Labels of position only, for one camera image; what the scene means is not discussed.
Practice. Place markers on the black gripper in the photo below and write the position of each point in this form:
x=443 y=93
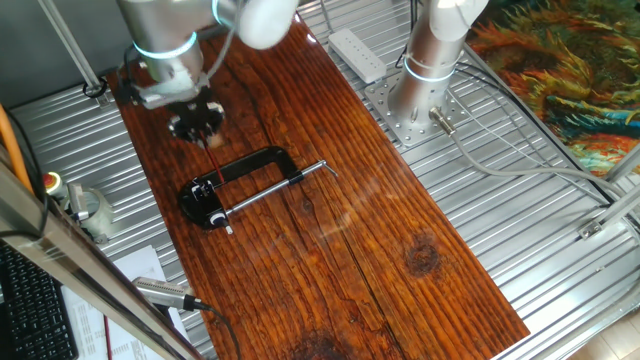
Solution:
x=195 y=115

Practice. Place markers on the red pencil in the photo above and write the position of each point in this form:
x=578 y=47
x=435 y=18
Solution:
x=214 y=162

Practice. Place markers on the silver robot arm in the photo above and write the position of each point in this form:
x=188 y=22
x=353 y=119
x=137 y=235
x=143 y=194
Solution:
x=165 y=25

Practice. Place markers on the black C-clamp with steel screw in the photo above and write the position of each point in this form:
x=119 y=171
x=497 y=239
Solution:
x=277 y=155

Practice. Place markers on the clear tape roll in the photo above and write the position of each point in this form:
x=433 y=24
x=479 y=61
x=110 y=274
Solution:
x=102 y=220

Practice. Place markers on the printed paper sheet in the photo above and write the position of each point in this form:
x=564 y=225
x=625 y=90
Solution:
x=140 y=265

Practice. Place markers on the red emergency stop button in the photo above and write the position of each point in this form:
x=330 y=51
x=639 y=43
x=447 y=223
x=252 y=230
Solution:
x=51 y=181

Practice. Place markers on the silver handheld device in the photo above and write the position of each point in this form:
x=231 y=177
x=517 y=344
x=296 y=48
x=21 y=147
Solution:
x=160 y=292

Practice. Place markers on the white power strip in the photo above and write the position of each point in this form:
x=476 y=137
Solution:
x=357 y=55

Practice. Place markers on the orange tube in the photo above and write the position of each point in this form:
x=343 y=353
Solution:
x=11 y=145

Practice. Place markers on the brown wooden board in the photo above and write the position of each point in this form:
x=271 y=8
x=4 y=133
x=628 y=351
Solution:
x=350 y=275

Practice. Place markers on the red pen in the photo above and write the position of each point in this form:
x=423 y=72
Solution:
x=107 y=340

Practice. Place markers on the black keyboard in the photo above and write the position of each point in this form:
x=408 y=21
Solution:
x=35 y=310

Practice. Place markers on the colourful painted cloth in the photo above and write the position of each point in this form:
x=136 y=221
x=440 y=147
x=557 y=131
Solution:
x=565 y=65

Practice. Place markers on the aluminium profile strut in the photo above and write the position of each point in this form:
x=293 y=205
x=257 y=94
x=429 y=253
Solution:
x=615 y=205

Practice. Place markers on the aluminium frame post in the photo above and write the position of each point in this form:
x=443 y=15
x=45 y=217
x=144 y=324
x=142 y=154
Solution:
x=70 y=50

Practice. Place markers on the aluminium frame bar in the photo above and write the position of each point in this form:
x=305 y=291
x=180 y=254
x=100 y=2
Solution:
x=75 y=255

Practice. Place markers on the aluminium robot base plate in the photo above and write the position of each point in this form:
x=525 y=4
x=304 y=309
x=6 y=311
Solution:
x=415 y=132

